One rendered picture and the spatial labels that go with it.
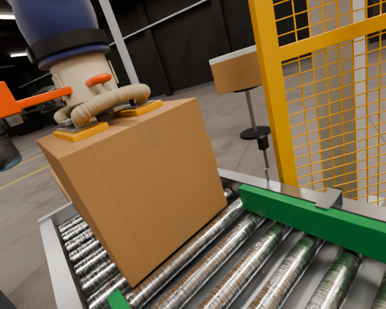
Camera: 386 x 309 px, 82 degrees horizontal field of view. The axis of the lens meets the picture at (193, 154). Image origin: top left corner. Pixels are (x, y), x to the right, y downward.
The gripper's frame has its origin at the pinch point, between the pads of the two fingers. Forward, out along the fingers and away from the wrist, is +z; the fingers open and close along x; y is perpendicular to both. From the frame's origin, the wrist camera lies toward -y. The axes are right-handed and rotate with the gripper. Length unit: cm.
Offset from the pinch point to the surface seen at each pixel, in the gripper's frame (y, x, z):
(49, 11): 37.7, 18.4, -3.3
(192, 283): 67, -54, -8
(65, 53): 37.4, 8.4, -4.3
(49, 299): -45, -106, -58
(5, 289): -88, -105, -83
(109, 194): 55, -26, -14
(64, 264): 32, -48, -32
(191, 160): 55, -30, 11
